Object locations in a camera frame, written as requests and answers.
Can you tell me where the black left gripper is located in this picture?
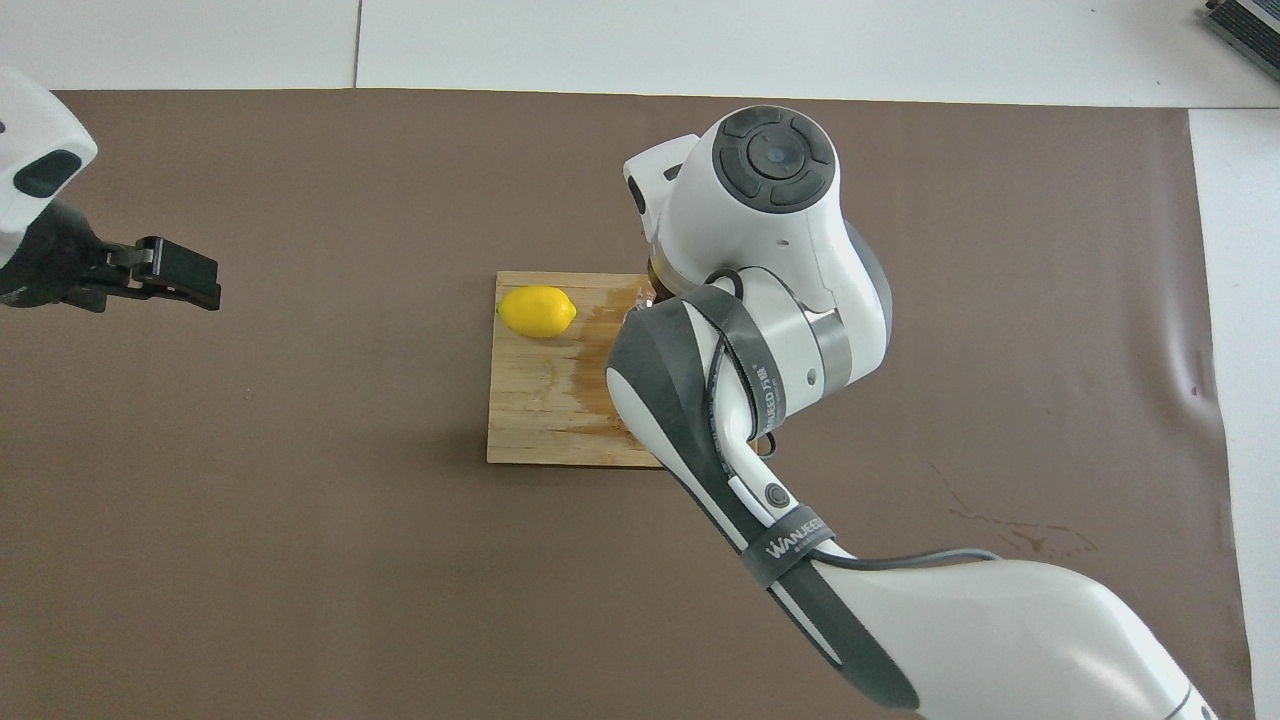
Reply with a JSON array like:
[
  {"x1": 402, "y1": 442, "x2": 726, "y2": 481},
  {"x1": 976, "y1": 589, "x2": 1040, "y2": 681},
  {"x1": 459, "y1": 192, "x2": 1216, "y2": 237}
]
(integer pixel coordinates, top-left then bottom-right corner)
[{"x1": 0, "y1": 199, "x2": 223, "y2": 314}]

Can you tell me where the yellow lemon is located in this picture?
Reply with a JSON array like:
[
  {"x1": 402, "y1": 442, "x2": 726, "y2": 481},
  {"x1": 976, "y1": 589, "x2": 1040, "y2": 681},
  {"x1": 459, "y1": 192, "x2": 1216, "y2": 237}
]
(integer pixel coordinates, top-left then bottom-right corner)
[{"x1": 497, "y1": 285, "x2": 579, "y2": 340}]

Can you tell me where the wooden cutting board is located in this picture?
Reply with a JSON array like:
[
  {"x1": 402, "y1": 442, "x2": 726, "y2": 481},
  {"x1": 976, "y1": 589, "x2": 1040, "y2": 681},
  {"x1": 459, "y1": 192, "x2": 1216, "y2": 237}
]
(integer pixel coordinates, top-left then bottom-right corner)
[{"x1": 487, "y1": 271, "x2": 667, "y2": 469}]

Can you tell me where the brown paper table mat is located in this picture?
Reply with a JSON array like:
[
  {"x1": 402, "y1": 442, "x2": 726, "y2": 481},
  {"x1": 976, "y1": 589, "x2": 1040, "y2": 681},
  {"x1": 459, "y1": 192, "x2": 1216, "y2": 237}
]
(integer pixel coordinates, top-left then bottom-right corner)
[{"x1": 0, "y1": 88, "x2": 1256, "y2": 720}]

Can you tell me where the grey metal device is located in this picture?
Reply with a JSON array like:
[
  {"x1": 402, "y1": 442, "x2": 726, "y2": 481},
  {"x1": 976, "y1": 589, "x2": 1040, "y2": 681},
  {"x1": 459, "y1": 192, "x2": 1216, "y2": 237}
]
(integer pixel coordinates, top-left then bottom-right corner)
[{"x1": 1199, "y1": 0, "x2": 1280, "y2": 57}]

